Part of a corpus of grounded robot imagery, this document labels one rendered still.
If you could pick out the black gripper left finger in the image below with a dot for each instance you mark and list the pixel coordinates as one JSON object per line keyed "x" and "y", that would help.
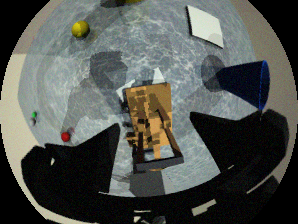
{"x": 93, "y": 159}

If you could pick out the red ball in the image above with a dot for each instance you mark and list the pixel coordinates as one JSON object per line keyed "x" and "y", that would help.
{"x": 65, "y": 137}

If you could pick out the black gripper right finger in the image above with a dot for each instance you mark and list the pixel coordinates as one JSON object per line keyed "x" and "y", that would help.
{"x": 222, "y": 136}

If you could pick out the yellow ball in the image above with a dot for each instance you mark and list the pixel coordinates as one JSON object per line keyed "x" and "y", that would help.
{"x": 80, "y": 28}

